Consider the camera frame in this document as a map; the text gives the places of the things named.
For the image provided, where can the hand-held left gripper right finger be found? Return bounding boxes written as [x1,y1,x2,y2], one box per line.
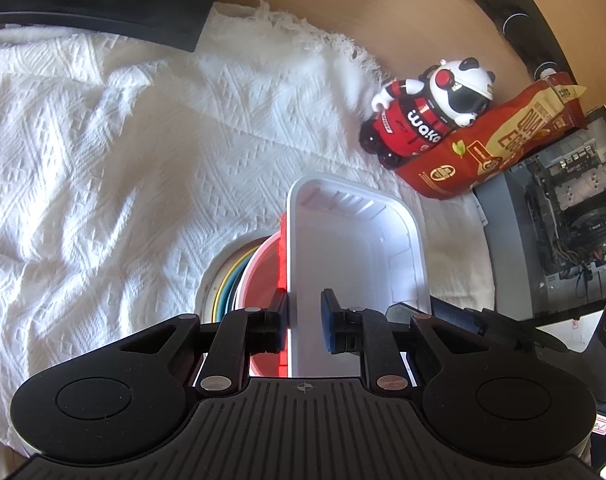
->
[320,288,490,400]

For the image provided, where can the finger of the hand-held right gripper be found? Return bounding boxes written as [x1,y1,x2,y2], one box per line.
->
[386,295,574,361]

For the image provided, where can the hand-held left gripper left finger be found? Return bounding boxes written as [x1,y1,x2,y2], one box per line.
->
[117,292,290,400]

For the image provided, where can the stainless steel bowl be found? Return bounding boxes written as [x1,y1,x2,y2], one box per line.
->
[209,244,258,324]

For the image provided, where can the red and white plastic tray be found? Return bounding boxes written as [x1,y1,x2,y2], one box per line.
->
[249,175,432,379]

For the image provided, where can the white floral ceramic bowl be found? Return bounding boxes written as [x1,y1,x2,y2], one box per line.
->
[195,231,272,325]

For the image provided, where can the white computer case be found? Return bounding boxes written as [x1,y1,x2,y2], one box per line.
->
[472,105,606,319]

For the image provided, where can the red snack bag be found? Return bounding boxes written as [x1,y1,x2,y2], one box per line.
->
[395,72,590,202]

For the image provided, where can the panda figurine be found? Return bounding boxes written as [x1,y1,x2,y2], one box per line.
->
[360,57,497,169]

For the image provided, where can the white textured cloth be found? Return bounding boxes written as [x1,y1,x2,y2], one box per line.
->
[0,1,500,448]

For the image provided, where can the black patterned fabric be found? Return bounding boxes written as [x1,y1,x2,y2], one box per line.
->
[432,0,580,82]

